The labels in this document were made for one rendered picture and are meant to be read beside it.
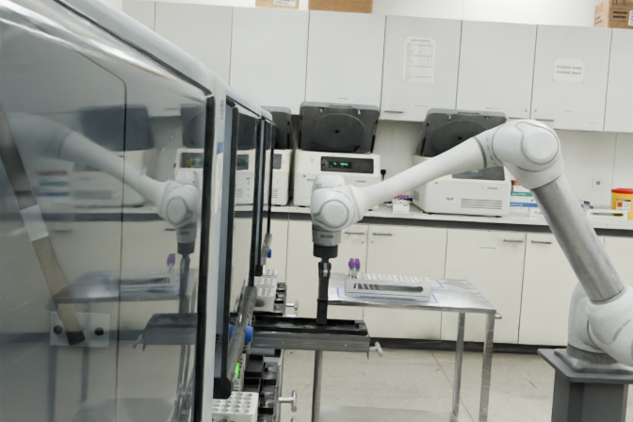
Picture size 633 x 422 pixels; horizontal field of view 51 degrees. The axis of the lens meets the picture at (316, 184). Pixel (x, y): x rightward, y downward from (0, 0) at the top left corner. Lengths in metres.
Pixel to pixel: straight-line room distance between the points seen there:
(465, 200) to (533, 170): 2.55
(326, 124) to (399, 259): 1.03
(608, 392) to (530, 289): 2.36
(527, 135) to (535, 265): 2.79
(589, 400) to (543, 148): 0.83
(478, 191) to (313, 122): 1.19
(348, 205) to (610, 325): 0.79
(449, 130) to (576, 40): 1.04
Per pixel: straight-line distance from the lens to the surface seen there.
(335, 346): 1.93
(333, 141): 4.66
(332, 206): 1.71
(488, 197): 4.38
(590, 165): 5.28
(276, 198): 4.21
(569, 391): 2.24
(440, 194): 4.31
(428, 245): 4.33
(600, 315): 2.00
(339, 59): 4.51
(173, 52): 0.73
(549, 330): 4.67
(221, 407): 1.27
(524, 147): 1.79
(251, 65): 4.51
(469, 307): 2.30
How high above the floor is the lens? 1.36
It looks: 4 degrees down
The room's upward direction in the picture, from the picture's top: 3 degrees clockwise
